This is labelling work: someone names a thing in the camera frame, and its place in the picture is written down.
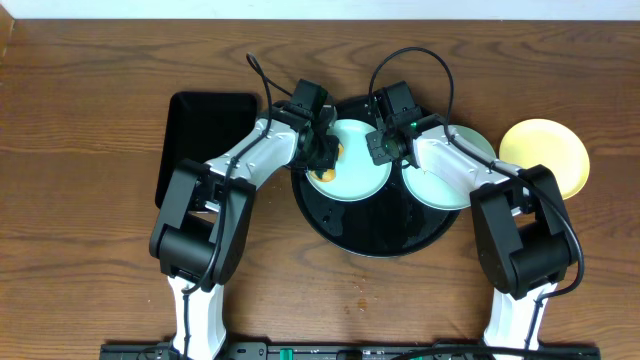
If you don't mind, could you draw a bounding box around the green and yellow sponge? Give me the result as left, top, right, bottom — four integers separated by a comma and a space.
307, 144, 344, 183

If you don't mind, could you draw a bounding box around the light blue plate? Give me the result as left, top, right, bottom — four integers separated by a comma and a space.
306, 119, 392, 202

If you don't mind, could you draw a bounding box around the pale blue plate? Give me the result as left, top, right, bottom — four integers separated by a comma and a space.
402, 125, 496, 211

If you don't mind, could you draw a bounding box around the yellow plate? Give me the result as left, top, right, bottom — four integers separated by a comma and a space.
499, 119, 590, 199

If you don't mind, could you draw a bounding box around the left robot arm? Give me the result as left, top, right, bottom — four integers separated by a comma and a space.
149, 80, 340, 359

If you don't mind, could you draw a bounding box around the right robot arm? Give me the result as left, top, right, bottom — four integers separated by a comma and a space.
366, 82, 584, 351

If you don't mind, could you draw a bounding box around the black round tray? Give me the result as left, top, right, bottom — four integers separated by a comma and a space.
291, 96, 459, 258

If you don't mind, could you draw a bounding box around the black rectangular tray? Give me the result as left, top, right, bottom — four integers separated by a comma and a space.
155, 91, 258, 207

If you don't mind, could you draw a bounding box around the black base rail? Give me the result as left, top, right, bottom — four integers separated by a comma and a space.
99, 342, 601, 360

